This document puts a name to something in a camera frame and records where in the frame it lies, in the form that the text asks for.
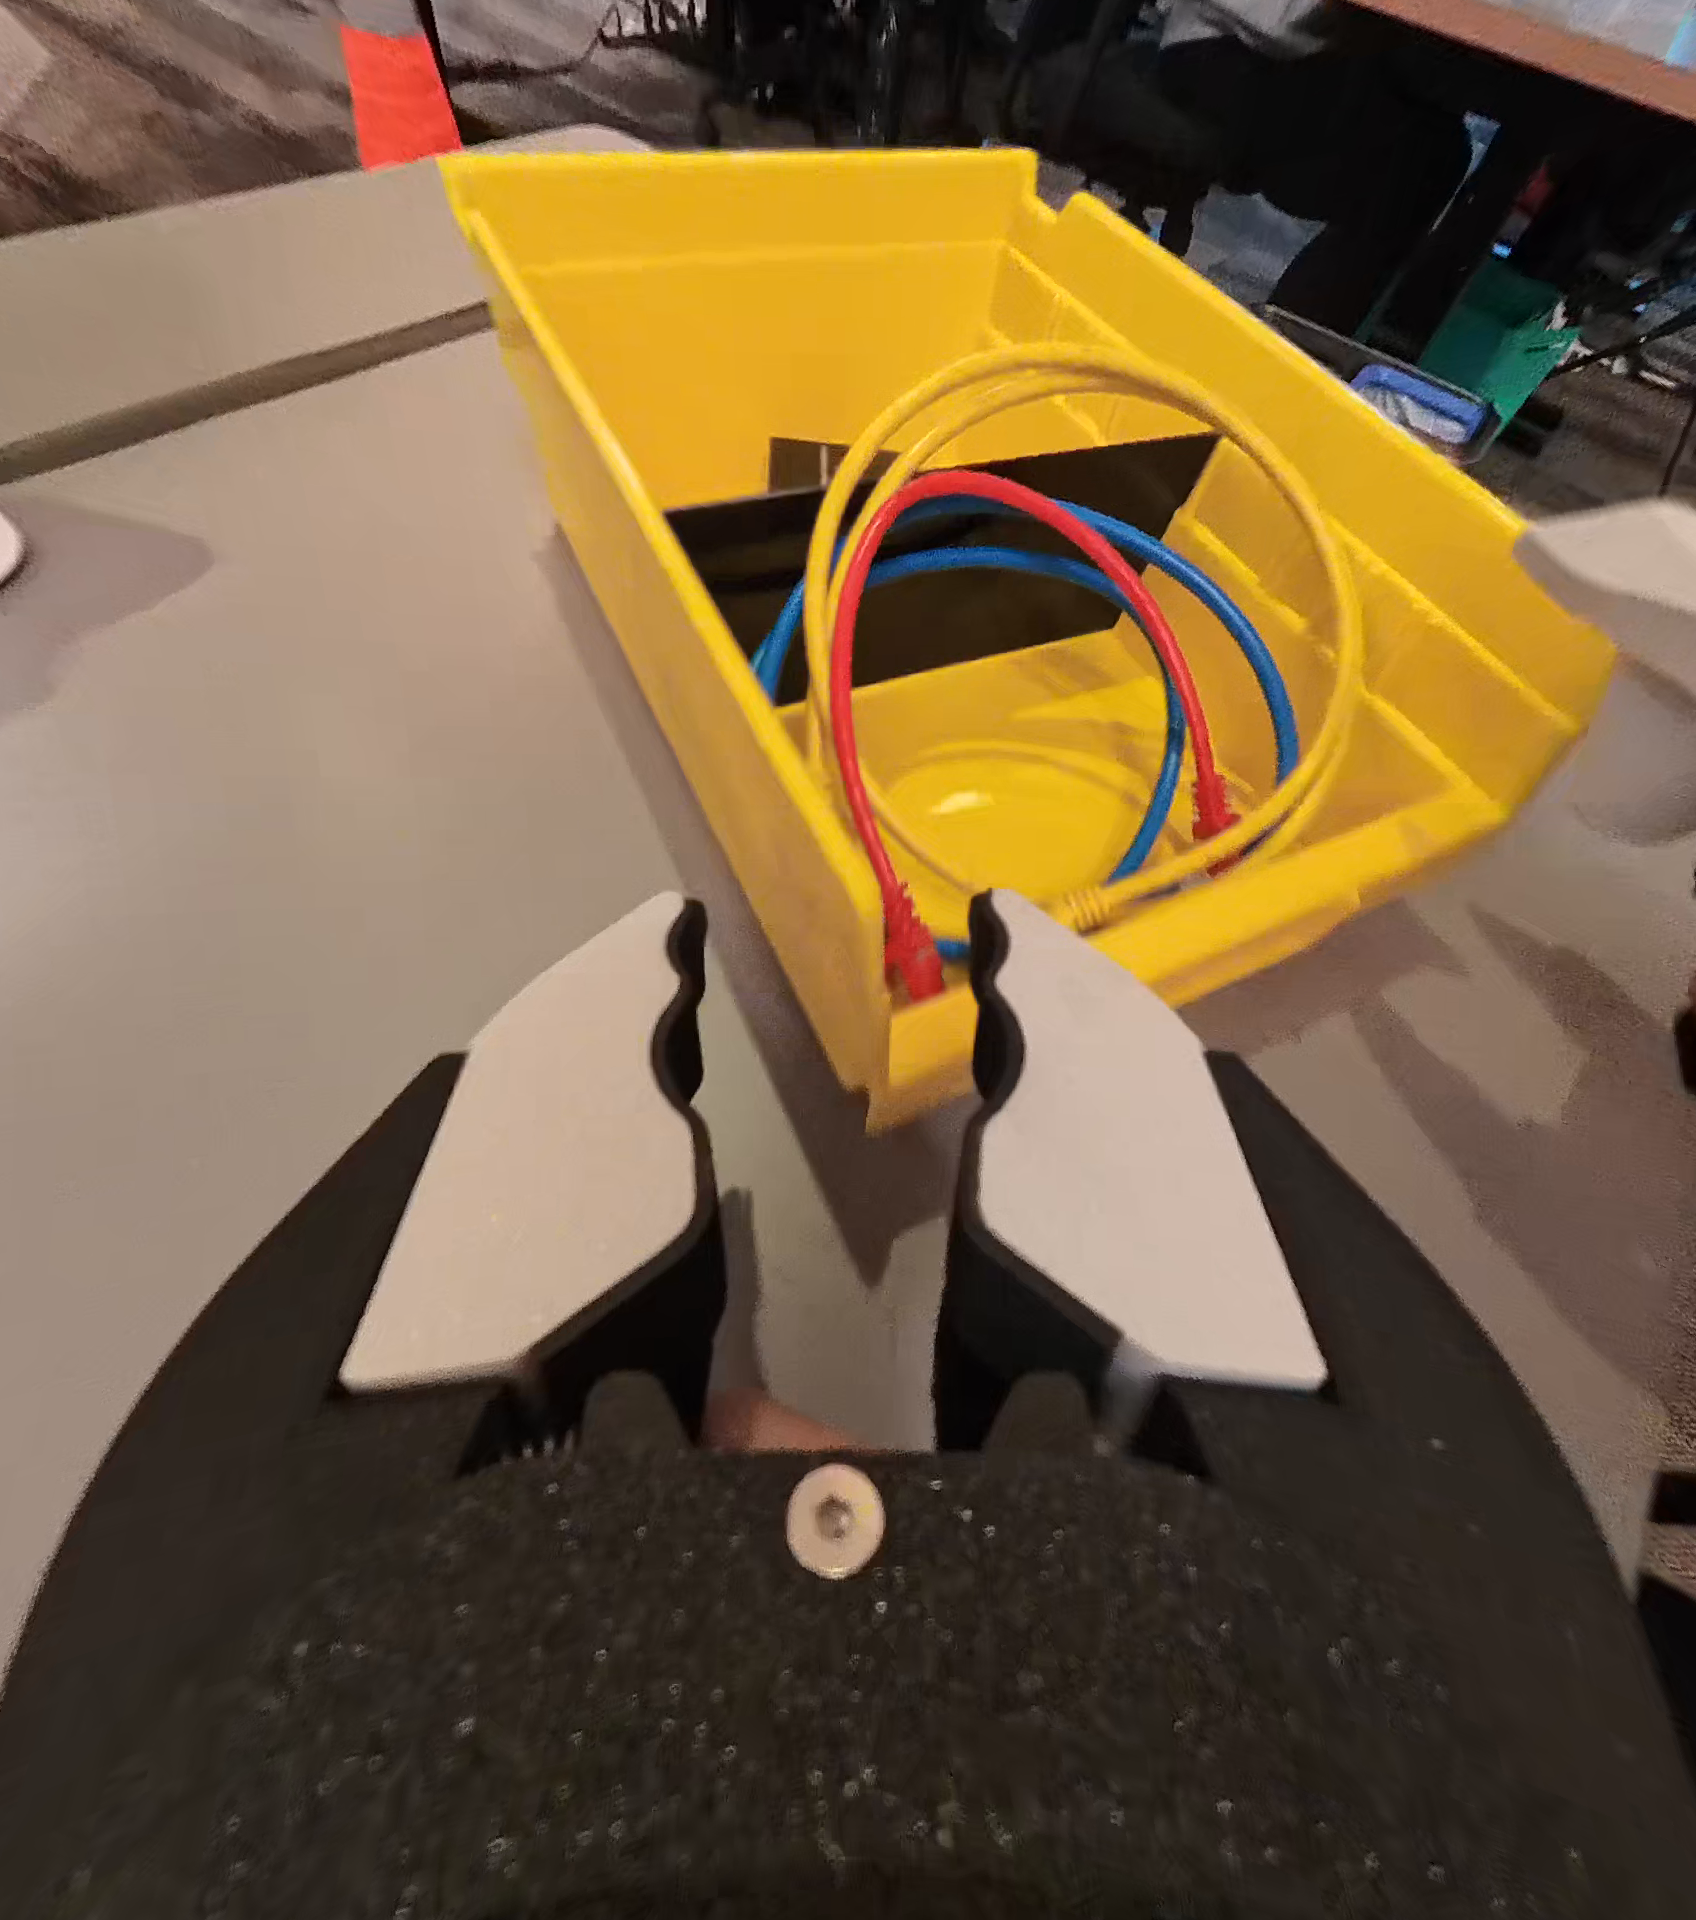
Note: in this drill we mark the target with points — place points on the green box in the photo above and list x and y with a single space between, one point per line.
1500 339

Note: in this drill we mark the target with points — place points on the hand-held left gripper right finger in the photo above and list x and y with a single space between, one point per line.
1133 1170

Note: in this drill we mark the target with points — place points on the orange traffic cone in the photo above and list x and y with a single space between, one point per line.
398 90

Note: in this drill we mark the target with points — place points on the yellow plastic bin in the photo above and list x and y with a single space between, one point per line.
728 270

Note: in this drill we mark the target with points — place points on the metal tray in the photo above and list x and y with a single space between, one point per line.
1388 399

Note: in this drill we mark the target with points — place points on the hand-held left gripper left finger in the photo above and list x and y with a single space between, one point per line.
532 1170

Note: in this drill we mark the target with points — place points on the black bin divider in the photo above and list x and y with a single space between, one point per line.
939 630

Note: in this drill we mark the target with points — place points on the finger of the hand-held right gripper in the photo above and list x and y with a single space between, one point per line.
1673 585

